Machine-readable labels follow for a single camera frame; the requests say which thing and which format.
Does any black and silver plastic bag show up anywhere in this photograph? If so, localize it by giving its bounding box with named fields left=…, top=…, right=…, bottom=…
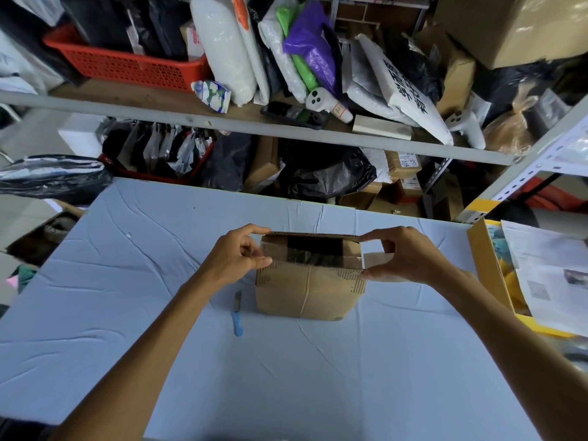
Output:
left=0, top=154, right=114, bottom=205

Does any black phone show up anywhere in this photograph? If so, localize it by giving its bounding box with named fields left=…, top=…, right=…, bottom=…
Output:
left=260, top=101, right=330, bottom=131

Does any person's right forearm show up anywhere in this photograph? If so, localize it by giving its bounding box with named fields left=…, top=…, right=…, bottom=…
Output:
left=432, top=268, right=588, bottom=441

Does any black clothes pile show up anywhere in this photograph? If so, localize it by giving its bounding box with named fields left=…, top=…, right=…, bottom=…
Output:
left=55, top=0, right=189, bottom=60

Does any person's right hand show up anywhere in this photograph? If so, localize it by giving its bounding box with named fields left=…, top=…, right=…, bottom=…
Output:
left=358, top=226, right=455, bottom=290

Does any narrow brown cardboard box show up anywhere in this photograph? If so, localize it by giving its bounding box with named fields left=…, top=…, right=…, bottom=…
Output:
left=243, top=136, right=284, bottom=194

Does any white mailer with black print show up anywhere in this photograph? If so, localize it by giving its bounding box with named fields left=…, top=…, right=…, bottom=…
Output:
left=356, top=34, right=454, bottom=146

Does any yellow cardboard box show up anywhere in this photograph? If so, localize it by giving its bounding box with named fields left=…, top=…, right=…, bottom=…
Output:
left=467, top=219, right=575, bottom=339

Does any open brown floor box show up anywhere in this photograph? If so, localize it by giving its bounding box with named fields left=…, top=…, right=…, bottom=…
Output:
left=5, top=199, right=86, bottom=267

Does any white printed paper sheet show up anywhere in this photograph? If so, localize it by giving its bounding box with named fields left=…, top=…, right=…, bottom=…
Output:
left=501, top=220, right=588, bottom=338

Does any flat white box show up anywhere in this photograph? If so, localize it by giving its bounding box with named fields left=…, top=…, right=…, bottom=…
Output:
left=352, top=115, right=413, bottom=141

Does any large brown cardboard box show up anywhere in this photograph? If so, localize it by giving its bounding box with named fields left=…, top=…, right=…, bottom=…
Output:
left=434, top=0, right=588, bottom=70

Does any red plastic basket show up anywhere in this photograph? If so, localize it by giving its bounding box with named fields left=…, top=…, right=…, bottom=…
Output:
left=43, top=24, right=212, bottom=92

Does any low brown cardboard box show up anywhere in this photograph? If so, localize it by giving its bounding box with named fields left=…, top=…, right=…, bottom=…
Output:
left=337, top=181, right=385, bottom=210

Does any blue utility knife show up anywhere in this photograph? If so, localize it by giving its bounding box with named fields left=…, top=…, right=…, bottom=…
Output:
left=231, top=290, right=244, bottom=337

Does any small labelled cardboard box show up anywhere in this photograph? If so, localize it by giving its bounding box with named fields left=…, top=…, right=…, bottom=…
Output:
left=385, top=151, right=422, bottom=181
left=395, top=175, right=424, bottom=201

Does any medium brown cardboard box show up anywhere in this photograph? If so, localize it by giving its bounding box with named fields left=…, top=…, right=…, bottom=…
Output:
left=416, top=25, right=477, bottom=119

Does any shiny black garbage bag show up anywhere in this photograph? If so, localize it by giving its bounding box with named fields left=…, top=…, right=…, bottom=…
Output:
left=279, top=139, right=378, bottom=202

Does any white plastic sheet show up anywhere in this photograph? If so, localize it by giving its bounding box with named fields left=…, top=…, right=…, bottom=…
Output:
left=0, top=0, right=65, bottom=95

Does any small printed white packet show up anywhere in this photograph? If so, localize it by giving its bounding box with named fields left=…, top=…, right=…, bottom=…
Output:
left=191, top=80, right=232, bottom=114

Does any purple plastic bag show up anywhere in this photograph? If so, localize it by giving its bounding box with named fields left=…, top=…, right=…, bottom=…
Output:
left=282, top=1, right=341, bottom=97

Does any person's left hand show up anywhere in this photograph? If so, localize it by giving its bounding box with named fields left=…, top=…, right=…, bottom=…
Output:
left=198, top=224, right=273, bottom=297

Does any white handheld controller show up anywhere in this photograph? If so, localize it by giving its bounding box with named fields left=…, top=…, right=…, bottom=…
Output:
left=445, top=110, right=487, bottom=150
left=305, top=87, right=354, bottom=124

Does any brown translucent bag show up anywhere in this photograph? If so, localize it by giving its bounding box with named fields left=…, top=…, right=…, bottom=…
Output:
left=483, top=96, right=539, bottom=155

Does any white bubble mailer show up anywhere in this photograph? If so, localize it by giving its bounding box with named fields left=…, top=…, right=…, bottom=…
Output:
left=258, top=0, right=309, bottom=104
left=342, top=39, right=416, bottom=127

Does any white pillow-shaped bag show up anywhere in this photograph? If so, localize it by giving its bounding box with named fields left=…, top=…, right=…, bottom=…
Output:
left=190, top=0, right=258, bottom=107

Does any grey metal shelf rack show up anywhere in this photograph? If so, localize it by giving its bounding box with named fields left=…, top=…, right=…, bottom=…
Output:
left=0, top=0, right=588, bottom=224

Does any white foam block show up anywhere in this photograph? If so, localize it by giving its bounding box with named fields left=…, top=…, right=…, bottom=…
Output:
left=57, top=113, right=109, bottom=159

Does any red basket with packets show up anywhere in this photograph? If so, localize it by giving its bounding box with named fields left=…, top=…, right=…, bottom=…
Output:
left=99, top=133, right=217, bottom=185

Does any light blue tablecloth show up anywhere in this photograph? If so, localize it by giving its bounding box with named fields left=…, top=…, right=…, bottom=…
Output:
left=0, top=177, right=543, bottom=441

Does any green plastic bag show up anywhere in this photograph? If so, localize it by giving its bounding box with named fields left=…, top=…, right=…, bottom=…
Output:
left=276, top=5, right=320, bottom=92

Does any person's left forearm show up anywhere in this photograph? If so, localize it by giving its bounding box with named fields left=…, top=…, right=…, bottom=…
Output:
left=50, top=271, right=222, bottom=441

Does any bunch of clear plastic packets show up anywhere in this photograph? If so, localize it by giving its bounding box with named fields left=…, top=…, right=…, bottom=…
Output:
left=102, top=121, right=214, bottom=178

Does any white bag with orange mark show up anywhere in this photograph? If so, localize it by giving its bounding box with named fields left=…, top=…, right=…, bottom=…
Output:
left=232, top=0, right=272, bottom=106

